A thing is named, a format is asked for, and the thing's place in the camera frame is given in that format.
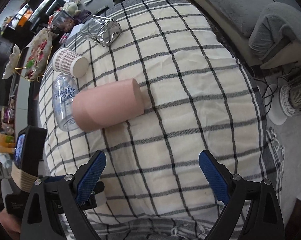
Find pink plastic cup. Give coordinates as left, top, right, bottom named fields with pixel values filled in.
left=71, top=79, right=145, bottom=132

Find clear printed glass cup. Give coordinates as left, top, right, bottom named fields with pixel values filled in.
left=52, top=75, right=79, bottom=132

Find brown patterned paper cup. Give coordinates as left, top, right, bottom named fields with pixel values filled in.
left=52, top=47, right=89, bottom=78

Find clear faceted glass cup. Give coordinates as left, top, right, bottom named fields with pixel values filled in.
left=80, top=16, right=122, bottom=47

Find person's hand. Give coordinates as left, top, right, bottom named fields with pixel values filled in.
left=0, top=209, right=21, bottom=240

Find white tv cabinet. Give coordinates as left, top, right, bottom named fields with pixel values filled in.
left=11, top=47, right=36, bottom=140

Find white electric heater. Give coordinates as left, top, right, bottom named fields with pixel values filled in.
left=264, top=66, right=301, bottom=125

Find checkered white tablecloth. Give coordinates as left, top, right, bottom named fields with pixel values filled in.
left=39, top=0, right=283, bottom=239

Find white small flower bowl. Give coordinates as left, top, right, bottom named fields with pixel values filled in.
left=2, top=44, right=20, bottom=80

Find white petal snack tray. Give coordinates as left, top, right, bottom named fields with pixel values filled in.
left=25, top=28, right=52, bottom=81

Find grey sectional sofa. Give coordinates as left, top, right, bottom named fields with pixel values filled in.
left=193, top=0, right=301, bottom=69

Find clear snack jar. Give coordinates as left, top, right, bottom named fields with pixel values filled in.
left=52, top=10, right=76, bottom=33

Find black remote control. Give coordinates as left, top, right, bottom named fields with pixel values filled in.
left=95, top=5, right=109, bottom=14

